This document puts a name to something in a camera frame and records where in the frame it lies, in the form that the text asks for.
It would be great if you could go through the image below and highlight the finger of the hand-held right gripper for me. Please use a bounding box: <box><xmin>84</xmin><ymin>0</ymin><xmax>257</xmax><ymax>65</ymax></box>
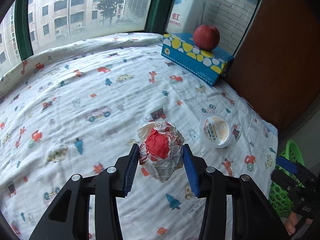
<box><xmin>272</xmin><ymin>156</ymin><xmax>313</xmax><ymax>193</ymax></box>

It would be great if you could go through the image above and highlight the person's right hand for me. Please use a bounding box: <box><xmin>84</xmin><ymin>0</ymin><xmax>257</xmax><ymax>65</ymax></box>
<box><xmin>285</xmin><ymin>212</ymin><xmax>298</xmax><ymax>235</ymax></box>

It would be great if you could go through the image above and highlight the green plastic mesh basket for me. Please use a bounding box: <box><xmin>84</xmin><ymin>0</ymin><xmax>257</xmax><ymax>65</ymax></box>
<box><xmin>269</xmin><ymin>140</ymin><xmax>307</xmax><ymax>217</ymax></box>

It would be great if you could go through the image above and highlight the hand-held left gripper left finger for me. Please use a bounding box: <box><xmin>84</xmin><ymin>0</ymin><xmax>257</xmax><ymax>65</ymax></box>
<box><xmin>29</xmin><ymin>144</ymin><xmax>140</xmax><ymax>240</ymax></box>

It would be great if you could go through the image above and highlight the small plastic cup orange label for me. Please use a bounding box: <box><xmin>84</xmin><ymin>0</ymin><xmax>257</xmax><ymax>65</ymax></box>
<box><xmin>199</xmin><ymin>115</ymin><xmax>236</xmax><ymax>148</ymax></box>

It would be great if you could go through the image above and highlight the white louvred panel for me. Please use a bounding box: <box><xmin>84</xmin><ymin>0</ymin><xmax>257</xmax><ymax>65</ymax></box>
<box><xmin>121</xmin><ymin>0</ymin><xmax>157</xmax><ymax>22</ymax></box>

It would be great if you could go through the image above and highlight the red white paper ball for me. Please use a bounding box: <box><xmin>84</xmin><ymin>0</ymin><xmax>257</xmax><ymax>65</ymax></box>
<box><xmin>137</xmin><ymin>120</ymin><xmax>186</xmax><ymax>182</ymax></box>

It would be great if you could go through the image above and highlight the green window frame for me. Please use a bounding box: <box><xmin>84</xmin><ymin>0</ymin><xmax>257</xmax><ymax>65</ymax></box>
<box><xmin>14</xmin><ymin>0</ymin><xmax>262</xmax><ymax>60</ymax></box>

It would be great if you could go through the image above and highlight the red apple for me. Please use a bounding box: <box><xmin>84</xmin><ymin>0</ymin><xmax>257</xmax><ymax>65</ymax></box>
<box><xmin>193</xmin><ymin>24</ymin><xmax>220</xmax><ymax>51</ymax></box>

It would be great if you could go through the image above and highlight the blue dotted tissue box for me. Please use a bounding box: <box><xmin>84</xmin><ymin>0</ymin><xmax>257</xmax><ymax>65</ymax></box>
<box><xmin>161</xmin><ymin>32</ymin><xmax>234</xmax><ymax>87</ymax></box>

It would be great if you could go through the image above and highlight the white printed blanket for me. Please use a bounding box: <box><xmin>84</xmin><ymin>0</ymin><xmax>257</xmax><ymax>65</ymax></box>
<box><xmin>0</xmin><ymin>32</ymin><xmax>278</xmax><ymax>240</ymax></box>

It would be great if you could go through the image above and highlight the brown wooden panel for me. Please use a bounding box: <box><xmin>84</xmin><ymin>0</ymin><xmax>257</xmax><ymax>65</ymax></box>
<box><xmin>226</xmin><ymin>0</ymin><xmax>320</xmax><ymax>135</ymax></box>

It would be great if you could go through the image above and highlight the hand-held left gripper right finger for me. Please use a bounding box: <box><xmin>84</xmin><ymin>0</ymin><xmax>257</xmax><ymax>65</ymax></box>
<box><xmin>182</xmin><ymin>144</ymin><xmax>292</xmax><ymax>240</ymax></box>

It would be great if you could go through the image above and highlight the green tree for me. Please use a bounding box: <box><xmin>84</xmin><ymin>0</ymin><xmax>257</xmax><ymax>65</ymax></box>
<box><xmin>96</xmin><ymin>0</ymin><xmax>125</xmax><ymax>25</ymax></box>

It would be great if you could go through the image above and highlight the white cardboard box red text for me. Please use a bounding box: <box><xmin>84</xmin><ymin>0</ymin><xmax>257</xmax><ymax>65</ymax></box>
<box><xmin>165</xmin><ymin>0</ymin><xmax>208</xmax><ymax>34</ymax></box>

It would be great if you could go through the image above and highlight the beige apartment building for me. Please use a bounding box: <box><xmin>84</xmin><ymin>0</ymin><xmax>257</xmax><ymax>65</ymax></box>
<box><xmin>0</xmin><ymin>0</ymin><xmax>130</xmax><ymax>75</ymax></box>

